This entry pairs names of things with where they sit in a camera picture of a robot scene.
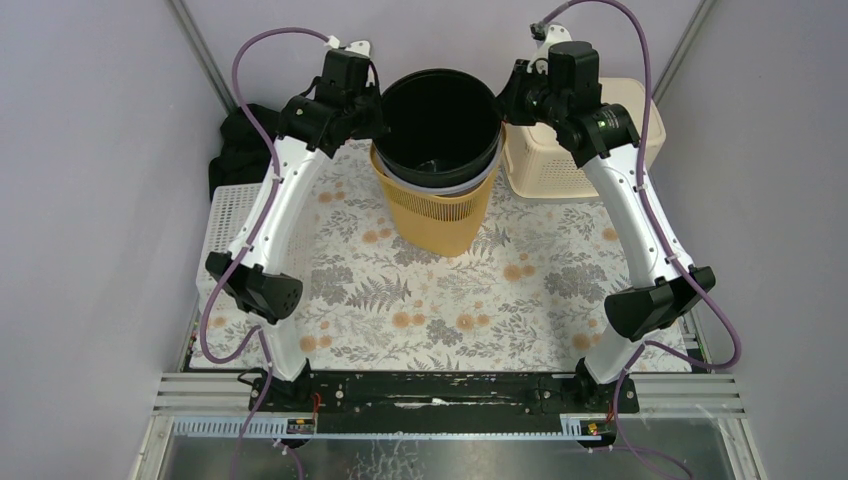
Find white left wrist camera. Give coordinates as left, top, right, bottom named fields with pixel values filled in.
left=324, top=35, right=376, bottom=86

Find aluminium frame rails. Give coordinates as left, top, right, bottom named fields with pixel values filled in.
left=129, top=0, right=770, bottom=480

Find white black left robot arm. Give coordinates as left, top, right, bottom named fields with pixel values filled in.
left=201, top=44, right=386, bottom=411

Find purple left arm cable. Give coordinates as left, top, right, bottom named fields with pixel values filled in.
left=198, top=27, right=339, bottom=480

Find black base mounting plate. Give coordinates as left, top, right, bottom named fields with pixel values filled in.
left=247, top=370, right=640, bottom=434

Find grey bin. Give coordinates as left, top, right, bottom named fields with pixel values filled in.
left=371, top=148, right=503, bottom=197

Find floral patterned table mat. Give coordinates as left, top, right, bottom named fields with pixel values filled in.
left=192, top=130, right=694, bottom=374

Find black crumpled cloth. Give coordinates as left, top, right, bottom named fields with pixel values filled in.
left=208, top=109, right=271, bottom=200

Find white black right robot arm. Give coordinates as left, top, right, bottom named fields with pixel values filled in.
left=497, top=41, right=716, bottom=412

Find black bin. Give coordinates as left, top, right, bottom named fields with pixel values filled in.
left=374, top=69, right=501, bottom=189

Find cream large plastic basket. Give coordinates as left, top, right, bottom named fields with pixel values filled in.
left=505, top=77, right=645, bottom=200

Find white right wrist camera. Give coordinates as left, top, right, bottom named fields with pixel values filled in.
left=527, top=23, right=572, bottom=74

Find white perforated plastic basket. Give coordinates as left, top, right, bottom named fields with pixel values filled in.
left=195, top=183, right=317, bottom=313

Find yellow perforated waste bin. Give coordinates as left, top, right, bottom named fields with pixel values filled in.
left=369, top=131, right=506, bottom=257

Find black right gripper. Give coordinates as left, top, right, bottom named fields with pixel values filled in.
left=488, top=59, right=565, bottom=129

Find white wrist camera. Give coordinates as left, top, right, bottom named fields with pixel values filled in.
left=527, top=23, right=572, bottom=74
left=324, top=35, right=376, bottom=86

